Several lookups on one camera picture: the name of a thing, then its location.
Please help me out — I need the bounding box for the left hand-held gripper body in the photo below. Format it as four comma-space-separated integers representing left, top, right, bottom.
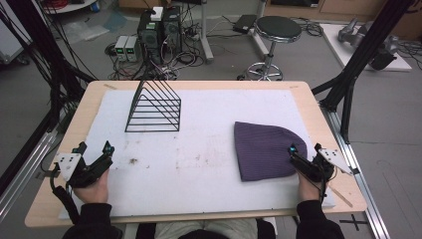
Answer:
54, 151, 114, 189

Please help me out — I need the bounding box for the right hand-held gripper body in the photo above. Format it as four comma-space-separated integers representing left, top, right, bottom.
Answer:
290, 148, 354, 183

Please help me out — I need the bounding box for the purple knitted beanie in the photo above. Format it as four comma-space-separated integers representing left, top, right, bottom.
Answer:
233, 120, 309, 182

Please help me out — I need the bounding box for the black wire file rack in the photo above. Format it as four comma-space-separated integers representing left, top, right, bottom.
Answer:
124, 78, 182, 133

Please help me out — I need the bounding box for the person's left hand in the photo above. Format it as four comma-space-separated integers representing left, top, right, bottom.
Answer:
73, 168, 110, 204

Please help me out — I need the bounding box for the person's right hand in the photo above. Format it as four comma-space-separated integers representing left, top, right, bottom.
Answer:
297, 171, 328, 203

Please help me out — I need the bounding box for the thin wooden stick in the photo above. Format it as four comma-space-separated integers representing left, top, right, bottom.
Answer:
327, 184, 354, 209

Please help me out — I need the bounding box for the black tape cross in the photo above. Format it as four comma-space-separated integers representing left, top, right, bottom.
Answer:
338, 213, 369, 232

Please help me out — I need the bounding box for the white foam mat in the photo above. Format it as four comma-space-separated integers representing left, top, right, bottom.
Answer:
59, 89, 336, 220

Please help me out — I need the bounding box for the grey bench power supply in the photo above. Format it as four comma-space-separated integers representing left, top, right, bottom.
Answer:
113, 35, 129, 62
124, 35, 142, 63

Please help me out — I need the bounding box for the white floor board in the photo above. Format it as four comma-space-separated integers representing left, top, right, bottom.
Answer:
319, 23, 413, 73

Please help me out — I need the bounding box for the person's lap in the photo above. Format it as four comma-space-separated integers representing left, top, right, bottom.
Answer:
135, 217, 277, 239

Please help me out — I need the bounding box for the black computer tower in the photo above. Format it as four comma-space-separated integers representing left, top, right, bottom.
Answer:
136, 11, 164, 65
161, 6, 183, 55

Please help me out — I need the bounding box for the black round stool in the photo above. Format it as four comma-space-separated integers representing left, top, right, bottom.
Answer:
244, 15, 304, 82

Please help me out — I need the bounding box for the flat black box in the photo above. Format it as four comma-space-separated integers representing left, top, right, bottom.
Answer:
232, 14, 259, 35

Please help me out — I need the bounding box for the white box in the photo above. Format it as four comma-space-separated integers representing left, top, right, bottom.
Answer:
150, 6, 164, 22

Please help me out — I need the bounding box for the grey metal desk leg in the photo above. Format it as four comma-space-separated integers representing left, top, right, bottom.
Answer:
198, 0, 215, 65

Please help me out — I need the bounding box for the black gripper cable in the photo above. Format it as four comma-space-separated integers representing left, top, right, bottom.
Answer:
40, 150, 82, 226
318, 178, 328, 204

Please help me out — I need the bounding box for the aluminium rail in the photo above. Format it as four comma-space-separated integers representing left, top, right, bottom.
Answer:
0, 129, 60, 222
319, 105, 392, 239

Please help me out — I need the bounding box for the black frame post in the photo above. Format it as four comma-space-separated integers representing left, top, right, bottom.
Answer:
311, 0, 416, 144
0, 0, 98, 197

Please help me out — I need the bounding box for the tangle of floor cables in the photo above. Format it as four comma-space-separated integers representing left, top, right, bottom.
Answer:
105, 13, 213, 82

